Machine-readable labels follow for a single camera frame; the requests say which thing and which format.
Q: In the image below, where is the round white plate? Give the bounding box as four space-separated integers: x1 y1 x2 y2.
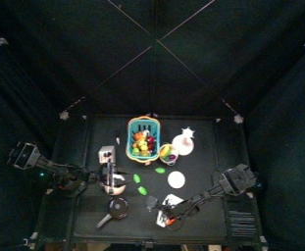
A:
167 171 188 190

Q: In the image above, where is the white cutting board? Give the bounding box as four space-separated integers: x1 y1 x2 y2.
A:
155 193 187 228

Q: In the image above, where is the yellow toy banana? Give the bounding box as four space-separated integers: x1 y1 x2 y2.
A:
159 145 172 159

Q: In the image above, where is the white pitcher with star lid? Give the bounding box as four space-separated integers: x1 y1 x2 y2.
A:
171 126 197 157

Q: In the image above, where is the black frying pan grey handle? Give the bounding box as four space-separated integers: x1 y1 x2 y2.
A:
94 196 132 229

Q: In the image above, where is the teal basket with orange rim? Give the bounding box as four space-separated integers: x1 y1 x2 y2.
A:
125 116 163 164

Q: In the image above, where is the small white bowl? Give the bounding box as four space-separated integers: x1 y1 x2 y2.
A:
157 142 181 166

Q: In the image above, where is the white pink bowl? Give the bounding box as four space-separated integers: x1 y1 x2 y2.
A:
102 181 129 197

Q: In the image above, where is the orange toy carrot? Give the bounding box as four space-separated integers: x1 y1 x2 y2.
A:
133 130 146 142

